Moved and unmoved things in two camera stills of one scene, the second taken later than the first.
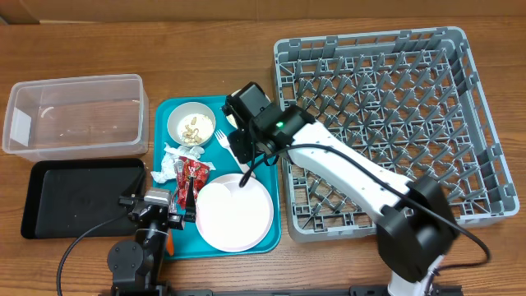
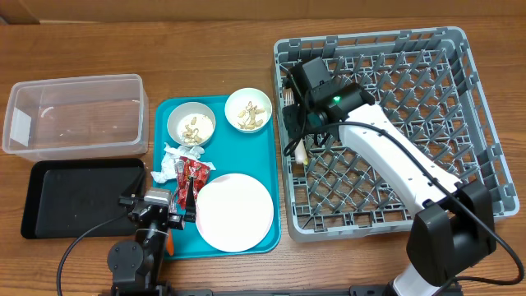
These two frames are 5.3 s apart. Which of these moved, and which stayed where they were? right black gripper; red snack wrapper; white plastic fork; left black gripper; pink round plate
Moved: right black gripper; white plastic fork
Stayed: pink round plate; red snack wrapper; left black gripper
